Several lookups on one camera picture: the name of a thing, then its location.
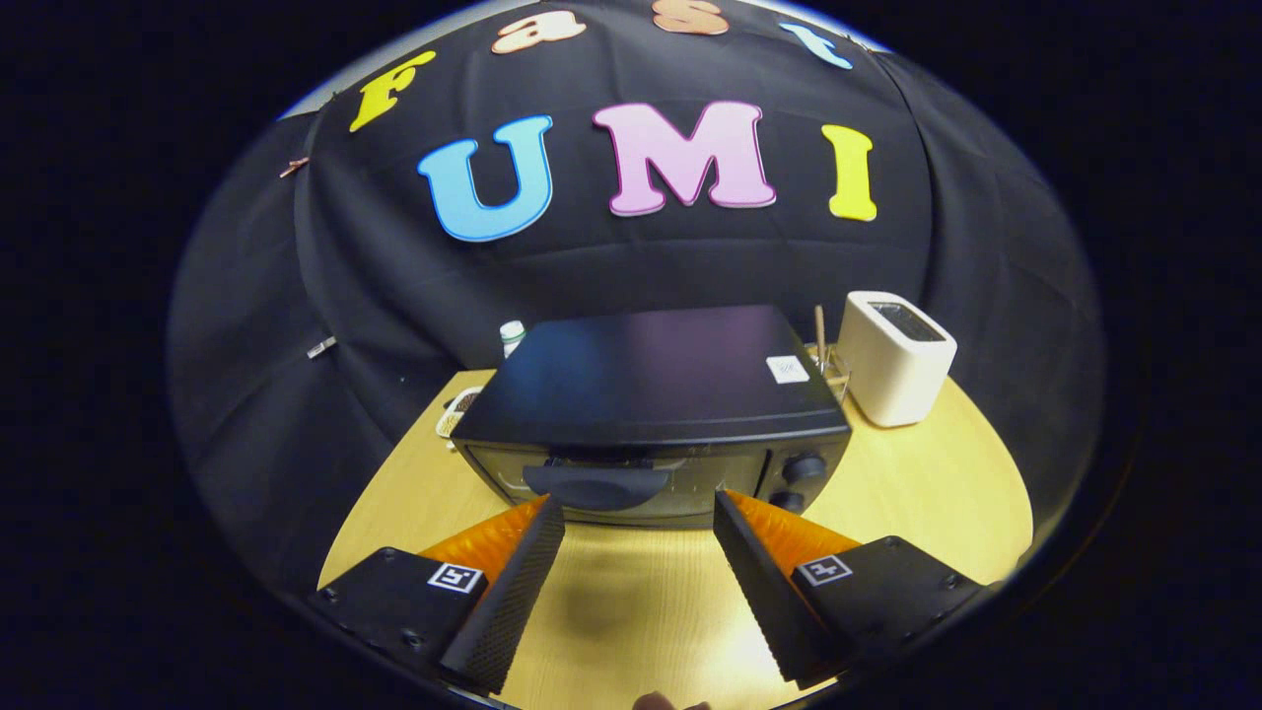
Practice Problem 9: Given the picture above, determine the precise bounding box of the clear utensil holder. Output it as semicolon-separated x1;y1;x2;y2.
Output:
808;343;852;403

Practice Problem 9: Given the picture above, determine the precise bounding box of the white tray of grains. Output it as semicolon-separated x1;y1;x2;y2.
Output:
436;387;484;440

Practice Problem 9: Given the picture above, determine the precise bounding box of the black toaster oven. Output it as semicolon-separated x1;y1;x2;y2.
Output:
451;305;854;529

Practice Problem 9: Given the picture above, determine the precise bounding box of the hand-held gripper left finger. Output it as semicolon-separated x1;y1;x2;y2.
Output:
311;495;566;696

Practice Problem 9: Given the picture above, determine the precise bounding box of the black backdrop cloth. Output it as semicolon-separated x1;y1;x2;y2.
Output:
168;0;1103;593

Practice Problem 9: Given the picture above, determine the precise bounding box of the white toaster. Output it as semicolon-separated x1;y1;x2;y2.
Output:
837;291;958;429

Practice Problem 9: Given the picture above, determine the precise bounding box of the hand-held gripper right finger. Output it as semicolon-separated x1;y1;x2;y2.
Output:
712;490;990;689

